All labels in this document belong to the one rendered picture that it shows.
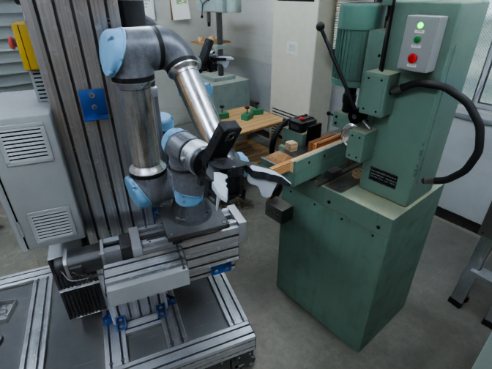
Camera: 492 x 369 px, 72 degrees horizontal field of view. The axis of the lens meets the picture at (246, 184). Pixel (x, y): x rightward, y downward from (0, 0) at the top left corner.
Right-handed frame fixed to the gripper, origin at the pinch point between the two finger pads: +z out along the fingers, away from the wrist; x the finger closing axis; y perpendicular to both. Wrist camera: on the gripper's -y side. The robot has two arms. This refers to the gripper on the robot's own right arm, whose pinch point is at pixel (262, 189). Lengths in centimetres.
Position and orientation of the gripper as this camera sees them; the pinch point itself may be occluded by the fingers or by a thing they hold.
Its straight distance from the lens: 61.2
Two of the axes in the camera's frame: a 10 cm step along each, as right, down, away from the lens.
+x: -7.9, 1.8, -5.8
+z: 6.0, 4.0, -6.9
